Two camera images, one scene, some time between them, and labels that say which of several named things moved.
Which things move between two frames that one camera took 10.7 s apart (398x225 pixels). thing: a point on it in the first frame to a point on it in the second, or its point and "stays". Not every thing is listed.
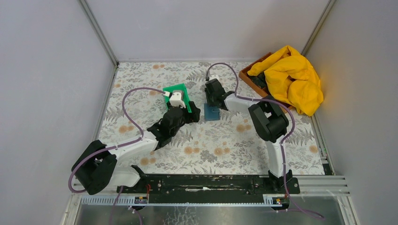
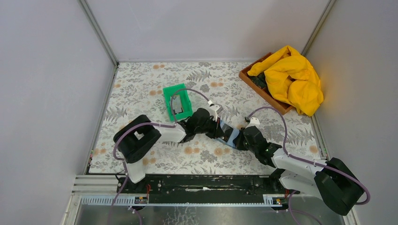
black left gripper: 191,114 to 214,130
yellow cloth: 292,78 stays
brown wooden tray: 247,78 stays
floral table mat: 226,141 stays
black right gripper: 213,101 to 241,140
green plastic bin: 167,91 stays
